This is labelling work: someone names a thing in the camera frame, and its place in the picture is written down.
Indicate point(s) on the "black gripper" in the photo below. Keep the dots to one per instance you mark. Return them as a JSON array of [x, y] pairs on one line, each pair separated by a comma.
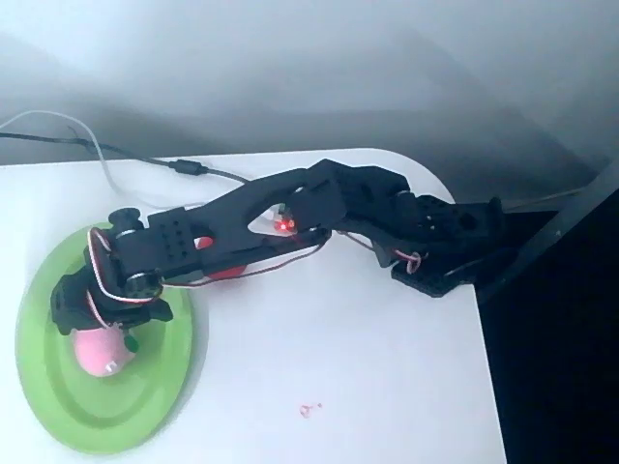
[[73, 316]]

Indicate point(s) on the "pink plush peach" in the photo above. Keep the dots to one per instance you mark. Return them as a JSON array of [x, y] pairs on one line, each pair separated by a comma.
[[99, 353]]

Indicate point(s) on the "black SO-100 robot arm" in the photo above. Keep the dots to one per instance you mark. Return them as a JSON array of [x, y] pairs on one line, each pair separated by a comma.
[[271, 208]]

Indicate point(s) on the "green oval plate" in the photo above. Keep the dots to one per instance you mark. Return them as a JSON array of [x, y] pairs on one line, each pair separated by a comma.
[[145, 386]]

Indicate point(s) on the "red plush ball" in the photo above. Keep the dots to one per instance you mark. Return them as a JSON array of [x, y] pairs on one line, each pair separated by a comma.
[[227, 274]]

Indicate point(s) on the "controller board with red LED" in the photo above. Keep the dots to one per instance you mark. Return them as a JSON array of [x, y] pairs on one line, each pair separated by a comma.
[[285, 222]]

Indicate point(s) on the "small pink thread scrap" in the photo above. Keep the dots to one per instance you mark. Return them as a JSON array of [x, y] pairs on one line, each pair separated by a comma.
[[305, 411]]

